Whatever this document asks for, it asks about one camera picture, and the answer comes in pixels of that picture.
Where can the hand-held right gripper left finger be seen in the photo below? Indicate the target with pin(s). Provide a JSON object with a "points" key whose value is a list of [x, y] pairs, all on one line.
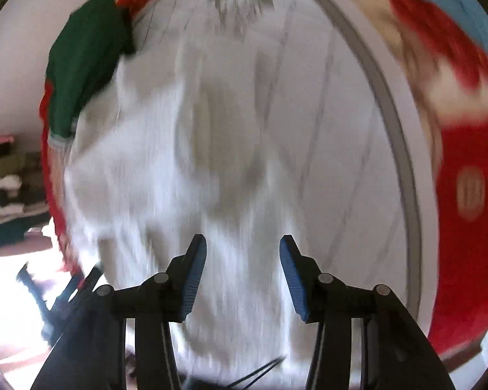
{"points": [[194, 278]]}

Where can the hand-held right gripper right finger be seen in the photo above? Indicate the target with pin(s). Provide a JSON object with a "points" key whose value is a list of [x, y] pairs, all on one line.
{"points": [[293, 282]]}

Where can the green garment with grey cuff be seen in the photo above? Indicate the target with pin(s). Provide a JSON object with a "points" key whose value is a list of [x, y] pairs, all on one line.
{"points": [[89, 57]]}

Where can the stack of folded clothes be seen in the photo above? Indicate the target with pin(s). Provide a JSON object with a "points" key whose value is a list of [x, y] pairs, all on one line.
{"points": [[6, 203]]}

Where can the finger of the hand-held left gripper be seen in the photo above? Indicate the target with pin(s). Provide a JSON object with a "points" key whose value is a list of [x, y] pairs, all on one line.
{"points": [[79, 288]]}

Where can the red patterned blanket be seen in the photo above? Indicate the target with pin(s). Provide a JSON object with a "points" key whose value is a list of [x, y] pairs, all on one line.
{"points": [[471, 252]]}

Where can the white fuzzy knit sweater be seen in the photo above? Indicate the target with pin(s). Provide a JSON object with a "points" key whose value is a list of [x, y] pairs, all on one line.
{"points": [[146, 170]]}

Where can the white floral mat grey border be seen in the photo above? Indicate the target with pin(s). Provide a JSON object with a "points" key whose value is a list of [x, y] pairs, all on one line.
{"points": [[309, 89]]}

